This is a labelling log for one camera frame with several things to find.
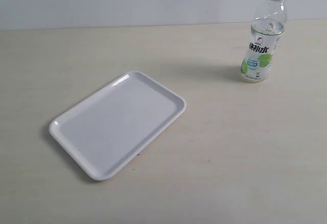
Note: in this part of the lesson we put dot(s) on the clear plastic drink bottle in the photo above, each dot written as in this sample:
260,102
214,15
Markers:
267,28

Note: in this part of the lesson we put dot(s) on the white rectangular plastic tray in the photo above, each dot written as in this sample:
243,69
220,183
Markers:
105,131

